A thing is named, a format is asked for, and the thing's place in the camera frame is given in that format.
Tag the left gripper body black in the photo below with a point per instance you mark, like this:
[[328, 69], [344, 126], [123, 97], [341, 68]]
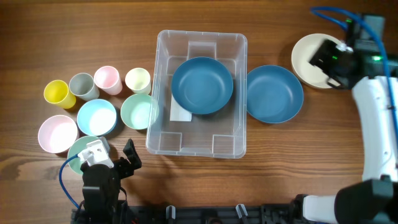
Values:
[[123, 168]]

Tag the clear plastic storage container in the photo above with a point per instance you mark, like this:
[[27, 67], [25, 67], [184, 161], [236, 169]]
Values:
[[221, 134]]

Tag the pink cup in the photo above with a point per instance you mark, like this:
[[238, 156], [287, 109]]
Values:
[[108, 79]]

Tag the mint green small bowl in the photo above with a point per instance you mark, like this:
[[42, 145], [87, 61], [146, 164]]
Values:
[[135, 111]]

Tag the light blue small bowl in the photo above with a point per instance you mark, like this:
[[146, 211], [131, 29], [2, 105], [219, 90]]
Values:
[[97, 117]]

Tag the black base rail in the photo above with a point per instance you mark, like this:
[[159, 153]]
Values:
[[264, 214]]

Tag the cream cup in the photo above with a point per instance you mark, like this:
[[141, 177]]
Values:
[[138, 80]]

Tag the pink small bowl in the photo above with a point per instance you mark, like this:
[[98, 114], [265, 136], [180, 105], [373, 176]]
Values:
[[57, 134]]

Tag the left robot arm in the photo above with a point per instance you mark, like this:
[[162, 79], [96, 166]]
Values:
[[102, 180]]

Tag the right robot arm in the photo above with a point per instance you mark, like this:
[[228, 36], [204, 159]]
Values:
[[374, 199]]

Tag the white label in container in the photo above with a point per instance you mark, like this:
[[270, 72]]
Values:
[[177, 113]]

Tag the yellow cup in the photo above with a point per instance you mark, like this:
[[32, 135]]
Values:
[[58, 93]]

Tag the beige bowl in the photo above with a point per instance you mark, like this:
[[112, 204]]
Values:
[[302, 52]]

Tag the grey cup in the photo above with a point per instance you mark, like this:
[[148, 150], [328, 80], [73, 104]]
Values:
[[83, 86]]

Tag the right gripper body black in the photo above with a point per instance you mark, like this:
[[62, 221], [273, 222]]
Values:
[[326, 60]]

